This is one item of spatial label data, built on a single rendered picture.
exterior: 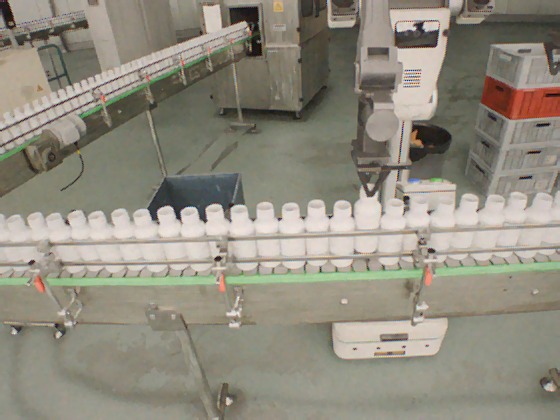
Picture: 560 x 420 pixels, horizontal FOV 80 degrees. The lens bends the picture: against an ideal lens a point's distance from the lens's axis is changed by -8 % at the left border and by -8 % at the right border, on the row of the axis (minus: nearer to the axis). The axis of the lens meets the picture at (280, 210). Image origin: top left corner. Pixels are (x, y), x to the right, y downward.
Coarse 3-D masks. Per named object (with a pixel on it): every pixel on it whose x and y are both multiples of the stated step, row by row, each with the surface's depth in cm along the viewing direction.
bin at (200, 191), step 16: (176, 176) 143; (192, 176) 143; (208, 176) 143; (224, 176) 143; (240, 176) 139; (160, 192) 137; (176, 192) 147; (192, 192) 147; (208, 192) 147; (224, 192) 147; (240, 192) 140; (160, 208) 137; (176, 208) 152; (224, 208) 151
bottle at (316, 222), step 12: (312, 204) 83; (312, 216) 81; (324, 216) 82; (312, 228) 81; (324, 228) 82; (312, 240) 83; (324, 240) 84; (312, 252) 86; (324, 252) 86; (312, 264) 88
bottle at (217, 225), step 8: (208, 208) 83; (216, 208) 84; (208, 216) 82; (216, 216) 81; (208, 224) 83; (216, 224) 83; (224, 224) 84; (208, 232) 83; (216, 232) 83; (224, 232) 83; (216, 248) 85; (232, 248) 88; (232, 256) 88
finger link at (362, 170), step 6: (354, 156) 74; (360, 168) 71; (366, 168) 70; (372, 168) 70; (378, 168) 70; (384, 168) 71; (360, 174) 71; (366, 174) 72; (372, 174) 72; (378, 174) 72; (384, 174) 71; (360, 180) 73; (378, 180) 73; (384, 180) 73; (366, 186) 74; (378, 186) 74; (366, 192) 75; (372, 192) 75
